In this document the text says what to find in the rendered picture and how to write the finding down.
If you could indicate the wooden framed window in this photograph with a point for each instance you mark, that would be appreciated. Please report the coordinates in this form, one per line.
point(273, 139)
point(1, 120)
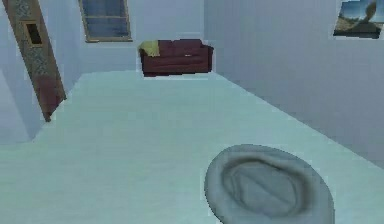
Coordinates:
point(106, 20)

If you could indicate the brown patterned room door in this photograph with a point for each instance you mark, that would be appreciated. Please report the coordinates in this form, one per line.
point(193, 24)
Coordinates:
point(38, 60)

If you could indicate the framed landscape picture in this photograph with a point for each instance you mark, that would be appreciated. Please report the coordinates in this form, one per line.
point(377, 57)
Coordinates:
point(359, 20)

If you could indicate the yellow cloth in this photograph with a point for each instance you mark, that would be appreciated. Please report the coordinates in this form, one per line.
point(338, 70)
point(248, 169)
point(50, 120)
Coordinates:
point(150, 48)

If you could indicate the dark red sofa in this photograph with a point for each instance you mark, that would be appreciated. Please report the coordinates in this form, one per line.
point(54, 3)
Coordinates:
point(180, 58)

